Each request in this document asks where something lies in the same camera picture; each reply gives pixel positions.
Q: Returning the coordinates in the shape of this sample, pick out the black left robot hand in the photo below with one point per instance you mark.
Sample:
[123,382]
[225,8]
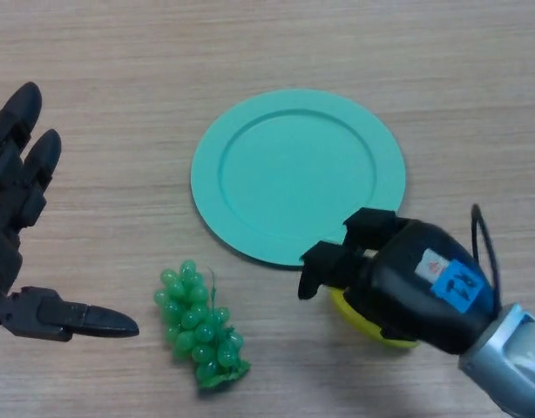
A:
[6,261]

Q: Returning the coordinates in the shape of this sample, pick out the yellow starfruit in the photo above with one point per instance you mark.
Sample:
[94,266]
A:
[359,324]

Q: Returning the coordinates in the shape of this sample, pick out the green grape bunch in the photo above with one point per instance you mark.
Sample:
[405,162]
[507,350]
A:
[198,326]

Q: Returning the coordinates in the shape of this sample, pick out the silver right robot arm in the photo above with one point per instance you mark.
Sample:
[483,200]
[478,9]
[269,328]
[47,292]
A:
[507,361]

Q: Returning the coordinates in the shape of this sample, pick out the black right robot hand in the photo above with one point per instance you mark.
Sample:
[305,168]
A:
[407,296]

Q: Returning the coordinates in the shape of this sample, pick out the green round plate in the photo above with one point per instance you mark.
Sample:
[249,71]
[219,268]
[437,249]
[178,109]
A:
[289,174]

